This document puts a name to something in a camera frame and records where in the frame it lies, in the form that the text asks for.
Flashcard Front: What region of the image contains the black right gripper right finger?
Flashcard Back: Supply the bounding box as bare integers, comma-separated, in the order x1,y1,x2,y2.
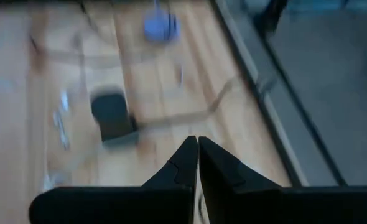
198,136,367,224

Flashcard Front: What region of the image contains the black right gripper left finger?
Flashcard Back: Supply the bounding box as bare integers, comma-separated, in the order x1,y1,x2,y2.
29,135,199,224

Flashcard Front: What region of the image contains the black power tower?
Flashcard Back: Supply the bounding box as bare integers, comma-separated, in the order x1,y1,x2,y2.
89,88,140,147

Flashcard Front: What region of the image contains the lavender round charger puck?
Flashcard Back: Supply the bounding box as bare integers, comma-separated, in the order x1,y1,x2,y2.
142,6,181,44

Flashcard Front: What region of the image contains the black stand pole with base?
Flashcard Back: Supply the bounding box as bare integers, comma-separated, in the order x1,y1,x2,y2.
252,0,290,34

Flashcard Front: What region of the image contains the black tower power cord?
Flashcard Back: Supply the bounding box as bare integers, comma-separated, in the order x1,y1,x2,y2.
136,76,238,131

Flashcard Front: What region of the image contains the black aluminium table frame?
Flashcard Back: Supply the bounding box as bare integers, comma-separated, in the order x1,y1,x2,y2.
208,0,309,187

